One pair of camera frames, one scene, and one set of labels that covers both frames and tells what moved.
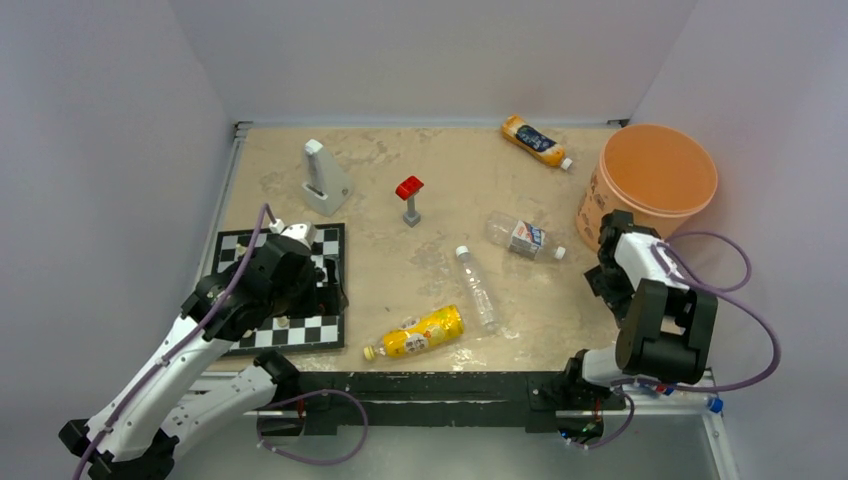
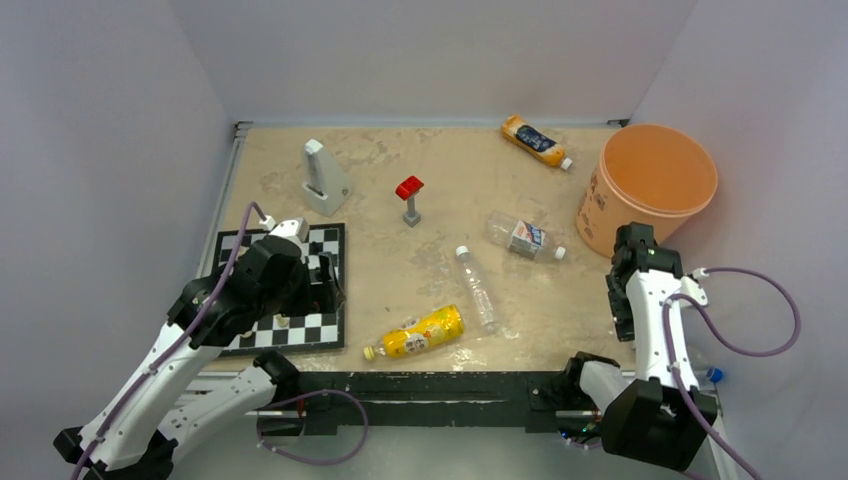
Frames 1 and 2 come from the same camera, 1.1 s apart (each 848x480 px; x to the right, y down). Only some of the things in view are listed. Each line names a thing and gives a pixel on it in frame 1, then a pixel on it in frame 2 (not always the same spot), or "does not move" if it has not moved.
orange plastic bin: [659, 174] does not move
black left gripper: [334, 297] does not move
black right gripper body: [615, 286] → [621, 306]
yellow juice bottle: [416, 333] does not move
